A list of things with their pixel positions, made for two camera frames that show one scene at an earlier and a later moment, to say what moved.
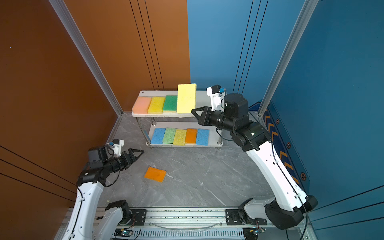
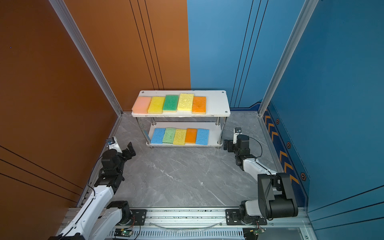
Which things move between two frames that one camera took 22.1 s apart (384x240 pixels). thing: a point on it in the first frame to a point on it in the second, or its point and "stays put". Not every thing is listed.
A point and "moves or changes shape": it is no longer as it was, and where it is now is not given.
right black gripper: (206, 113) to (230, 145)
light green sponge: (169, 136) stays put
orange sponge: (156, 174) to (199, 106)
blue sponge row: (202, 137) stays put
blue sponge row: (158, 136) stays put
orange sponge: (191, 136) stays put
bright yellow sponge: (156, 105) stays put
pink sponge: (141, 105) stays put
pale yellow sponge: (186, 98) moves or changes shape
